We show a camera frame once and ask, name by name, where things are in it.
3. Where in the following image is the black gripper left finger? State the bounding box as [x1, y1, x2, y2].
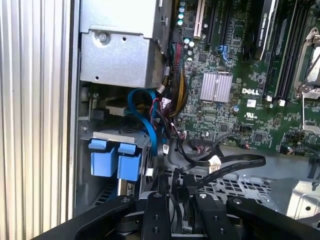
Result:
[32, 192, 171, 240]

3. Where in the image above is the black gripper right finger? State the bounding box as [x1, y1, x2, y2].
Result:
[194, 192, 320, 240]

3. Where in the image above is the black wire white label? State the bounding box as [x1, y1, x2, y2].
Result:
[172, 152, 266, 216]

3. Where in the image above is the hard disk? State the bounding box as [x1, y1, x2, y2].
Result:
[87, 129, 153, 198]

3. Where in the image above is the silver metal disk bay cage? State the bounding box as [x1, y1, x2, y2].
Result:
[79, 0, 172, 89]

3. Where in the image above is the black RAM slot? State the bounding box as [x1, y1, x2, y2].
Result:
[281, 0, 313, 105]
[273, 0, 305, 100]

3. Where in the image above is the black expansion slot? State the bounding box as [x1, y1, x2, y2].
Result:
[205, 0, 226, 48]

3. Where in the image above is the white expansion slot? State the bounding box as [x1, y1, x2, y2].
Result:
[193, 0, 207, 39]

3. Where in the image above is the grey metal PC case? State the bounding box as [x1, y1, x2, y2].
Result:
[69, 0, 320, 226]

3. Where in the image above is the green Dell motherboard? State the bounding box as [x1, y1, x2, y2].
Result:
[159, 0, 320, 157]

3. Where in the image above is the silver ribbed chipset heatsink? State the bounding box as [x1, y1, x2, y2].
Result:
[201, 72, 234, 104]

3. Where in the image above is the metal CPU socket cover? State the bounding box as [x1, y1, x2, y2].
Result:
[301, 88, 320, 132]

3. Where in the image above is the small blue board connector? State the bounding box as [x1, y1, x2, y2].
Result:
[219, 44, 230, 63]

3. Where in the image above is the metal CPU socket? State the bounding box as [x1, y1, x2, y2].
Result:
[294, 26, 320, 92]

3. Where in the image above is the black Nvidia graphics card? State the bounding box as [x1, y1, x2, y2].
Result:
[239, 0, 280, 62]

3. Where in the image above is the blue flat data cable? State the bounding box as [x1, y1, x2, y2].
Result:
[127, 88, 162, 162]

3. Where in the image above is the thin red black wire bundle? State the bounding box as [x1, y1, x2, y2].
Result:
[149, 96, 188, 141]

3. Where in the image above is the yellow black power wire bundle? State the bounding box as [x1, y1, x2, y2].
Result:
[159, 28, 189, 119]

